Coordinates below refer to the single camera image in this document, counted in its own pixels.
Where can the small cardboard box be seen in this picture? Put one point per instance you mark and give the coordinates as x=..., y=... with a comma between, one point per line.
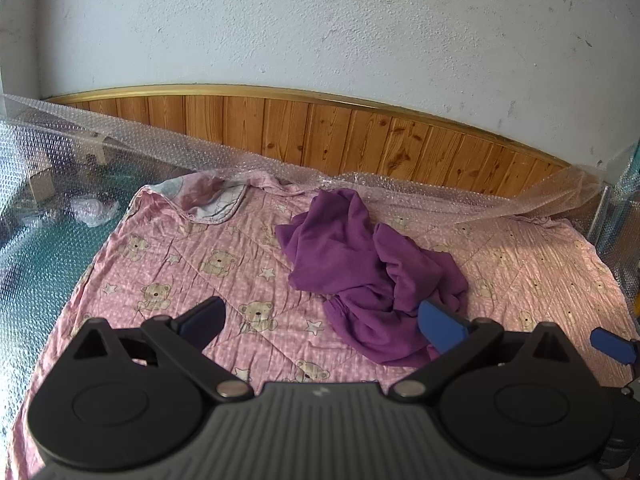
x=41, y=185

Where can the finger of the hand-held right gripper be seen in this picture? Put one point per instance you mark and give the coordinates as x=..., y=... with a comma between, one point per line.
x=612, y=345

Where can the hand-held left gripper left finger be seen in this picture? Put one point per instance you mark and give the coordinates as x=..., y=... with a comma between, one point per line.
x=202, y=321

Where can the wooden headboard panel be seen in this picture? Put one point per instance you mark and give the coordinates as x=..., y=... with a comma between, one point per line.
x=350, y=135

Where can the pink bear-print blanket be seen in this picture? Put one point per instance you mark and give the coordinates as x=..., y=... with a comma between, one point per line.
x=210, y=240

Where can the purple garment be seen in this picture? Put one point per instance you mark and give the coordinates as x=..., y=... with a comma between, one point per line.
x=345, y=255

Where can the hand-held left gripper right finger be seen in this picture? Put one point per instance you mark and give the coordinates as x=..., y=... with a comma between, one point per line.
x=442, y=327

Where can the clear bubble wrap sheet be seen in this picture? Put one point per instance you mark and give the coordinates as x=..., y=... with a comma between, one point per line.
x=240, y=160

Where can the white plastic bag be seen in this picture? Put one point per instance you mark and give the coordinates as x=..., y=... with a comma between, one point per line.
x=92, y=210

